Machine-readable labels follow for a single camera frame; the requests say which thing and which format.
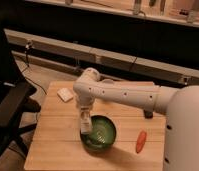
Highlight black rectangular device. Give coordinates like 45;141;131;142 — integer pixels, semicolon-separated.
143;110;153;119

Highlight black office chair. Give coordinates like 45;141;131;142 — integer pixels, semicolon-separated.
0;24;41;157

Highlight wooden table board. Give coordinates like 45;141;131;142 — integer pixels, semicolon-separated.
24;81;165;171

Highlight green ceramic bowl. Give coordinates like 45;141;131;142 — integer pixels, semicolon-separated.
80;115;117;152

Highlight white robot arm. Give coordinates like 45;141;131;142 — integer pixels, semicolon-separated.
73;68;199;171

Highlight white rectangular block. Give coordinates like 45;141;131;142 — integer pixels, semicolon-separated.
57;88;73;102

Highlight black cable left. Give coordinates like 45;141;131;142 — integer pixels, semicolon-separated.
12;41;48;96

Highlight white plastic bottle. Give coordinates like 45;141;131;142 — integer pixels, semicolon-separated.
80;113;92;134

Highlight orange carrot toy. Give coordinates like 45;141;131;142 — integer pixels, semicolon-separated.
136;131;147;153

